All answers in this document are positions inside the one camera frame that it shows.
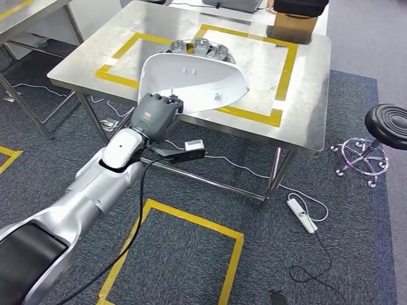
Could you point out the person's hand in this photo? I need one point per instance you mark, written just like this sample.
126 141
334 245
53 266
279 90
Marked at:
270 5

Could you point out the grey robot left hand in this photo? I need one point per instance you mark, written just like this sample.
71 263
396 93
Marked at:
154 115

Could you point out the white plastic mirror housing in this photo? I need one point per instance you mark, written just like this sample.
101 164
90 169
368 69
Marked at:
197 82

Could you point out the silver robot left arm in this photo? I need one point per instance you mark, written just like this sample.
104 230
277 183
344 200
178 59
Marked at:
95 185

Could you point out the steel workbench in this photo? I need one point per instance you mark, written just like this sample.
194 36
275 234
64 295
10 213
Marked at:
254 75

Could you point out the white desk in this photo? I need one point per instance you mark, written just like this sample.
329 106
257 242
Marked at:
254 19

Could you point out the brown cardboard box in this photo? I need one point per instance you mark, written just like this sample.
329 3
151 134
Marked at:
295 23

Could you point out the black bag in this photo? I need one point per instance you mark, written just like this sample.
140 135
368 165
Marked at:
302 6

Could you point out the white power strip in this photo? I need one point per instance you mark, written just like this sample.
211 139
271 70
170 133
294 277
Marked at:
109 125
302 215

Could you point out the grey wheel hubcap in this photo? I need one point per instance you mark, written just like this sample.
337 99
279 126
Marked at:
203 46

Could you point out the yellow floor tape square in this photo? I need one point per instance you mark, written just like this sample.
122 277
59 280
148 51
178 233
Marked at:
13 158

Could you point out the black round stool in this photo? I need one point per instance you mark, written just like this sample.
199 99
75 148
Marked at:
387 124

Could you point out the yellow tape rectangle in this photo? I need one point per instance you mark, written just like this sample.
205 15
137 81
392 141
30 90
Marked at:
16 8

